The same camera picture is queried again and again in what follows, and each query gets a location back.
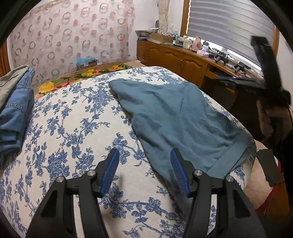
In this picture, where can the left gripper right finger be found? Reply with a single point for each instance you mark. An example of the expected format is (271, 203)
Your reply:
(219, 207)

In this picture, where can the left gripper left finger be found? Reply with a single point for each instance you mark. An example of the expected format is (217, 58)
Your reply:
(55, 214)

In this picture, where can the teal blue shorts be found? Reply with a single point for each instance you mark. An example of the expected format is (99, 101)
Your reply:
(169, 116)

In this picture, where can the person right hand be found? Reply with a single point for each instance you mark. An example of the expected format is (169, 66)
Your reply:
(283, 116)

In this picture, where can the black spare gripper device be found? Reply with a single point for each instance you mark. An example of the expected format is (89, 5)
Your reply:
(221, 56)

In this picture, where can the wooden sideboard cabinet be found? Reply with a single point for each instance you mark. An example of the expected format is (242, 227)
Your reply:
(198, 70)

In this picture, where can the grey zebra window blind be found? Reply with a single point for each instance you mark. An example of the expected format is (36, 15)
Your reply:
(230, 24)

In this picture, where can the pink bottle on sideboard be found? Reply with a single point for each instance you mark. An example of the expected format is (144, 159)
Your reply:
(196, 45)

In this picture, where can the blue floral white quilt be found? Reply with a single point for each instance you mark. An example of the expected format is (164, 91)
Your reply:
(70, 131)

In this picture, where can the blue denim jeans pile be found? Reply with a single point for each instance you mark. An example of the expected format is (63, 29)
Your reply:
(14, 116)

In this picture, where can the flat cardboard box on sideboard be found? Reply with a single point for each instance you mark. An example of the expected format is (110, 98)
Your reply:
(162, 38)

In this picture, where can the beige tied side curtain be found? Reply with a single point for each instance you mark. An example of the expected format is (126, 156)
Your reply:
(163, 8)

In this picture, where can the colourful flower blanket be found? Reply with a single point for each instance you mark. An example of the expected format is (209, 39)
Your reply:
(80, 75)

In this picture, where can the grey green folded garment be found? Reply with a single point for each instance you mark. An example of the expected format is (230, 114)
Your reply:
(9, 81)

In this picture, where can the cardboard box with blue cloth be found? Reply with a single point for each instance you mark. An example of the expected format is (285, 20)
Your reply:
(83, 63)

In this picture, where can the wooden louvered wardrobe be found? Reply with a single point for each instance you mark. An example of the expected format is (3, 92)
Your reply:
(4, 61)

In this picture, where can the pink circle pattern curtain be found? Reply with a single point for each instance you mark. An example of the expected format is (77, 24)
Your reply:
(54, 36)

